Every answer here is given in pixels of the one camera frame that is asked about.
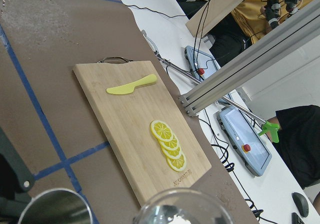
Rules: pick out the brown table mat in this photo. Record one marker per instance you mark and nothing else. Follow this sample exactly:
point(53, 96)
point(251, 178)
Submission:
point(44, 112)

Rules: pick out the clear glass measuring cup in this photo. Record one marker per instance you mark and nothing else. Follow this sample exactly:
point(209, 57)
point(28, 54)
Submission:
point(183, 205)

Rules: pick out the person in yellow shirt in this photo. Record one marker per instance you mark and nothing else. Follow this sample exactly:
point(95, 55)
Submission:
point(242, 27)

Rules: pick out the person in black shirt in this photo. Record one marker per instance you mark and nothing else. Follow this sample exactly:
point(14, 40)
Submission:
point(299, 142)

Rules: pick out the wooden plank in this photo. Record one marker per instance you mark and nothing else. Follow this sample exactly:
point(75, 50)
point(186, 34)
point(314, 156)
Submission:
point(210, 15)

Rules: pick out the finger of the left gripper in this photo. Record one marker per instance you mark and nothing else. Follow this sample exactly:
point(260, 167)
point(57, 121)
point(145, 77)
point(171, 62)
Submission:
point(14, 173)

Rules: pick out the aluminium frame post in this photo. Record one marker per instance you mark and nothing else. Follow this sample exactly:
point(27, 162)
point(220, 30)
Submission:
point(280, 42)

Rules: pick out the yellow plastic knife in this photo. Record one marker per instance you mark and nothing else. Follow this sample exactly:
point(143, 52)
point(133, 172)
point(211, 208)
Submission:
point(130, 87)

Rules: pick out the left teach pendant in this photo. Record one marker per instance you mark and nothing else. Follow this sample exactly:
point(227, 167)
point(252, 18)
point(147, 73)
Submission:
point(201, 64)

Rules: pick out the teach pendant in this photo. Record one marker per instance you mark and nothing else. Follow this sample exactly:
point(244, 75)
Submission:
point(244, 140)
point(201, 64)

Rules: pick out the wooden cutting board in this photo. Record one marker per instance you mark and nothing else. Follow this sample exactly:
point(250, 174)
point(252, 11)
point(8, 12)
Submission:
point(126, 119)

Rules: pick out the black computer mouse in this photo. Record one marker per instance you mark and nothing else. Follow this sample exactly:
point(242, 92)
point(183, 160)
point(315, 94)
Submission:
point(301, 203)

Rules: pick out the right teach pendant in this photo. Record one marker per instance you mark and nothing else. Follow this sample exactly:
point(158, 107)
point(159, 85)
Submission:
point(244, 140)

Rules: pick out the lemon slice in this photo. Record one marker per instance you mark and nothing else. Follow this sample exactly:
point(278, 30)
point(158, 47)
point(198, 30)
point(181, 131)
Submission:
point(172, 143)
point(177, 165)
point(161, 131)
point(172, 154)

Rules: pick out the green handled reacher grabber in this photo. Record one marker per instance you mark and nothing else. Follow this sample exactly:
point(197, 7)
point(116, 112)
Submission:
point(207, 92)

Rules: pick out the black keyboard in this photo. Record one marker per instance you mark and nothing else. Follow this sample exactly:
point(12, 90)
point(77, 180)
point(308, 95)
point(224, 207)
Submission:
point(295, 219)

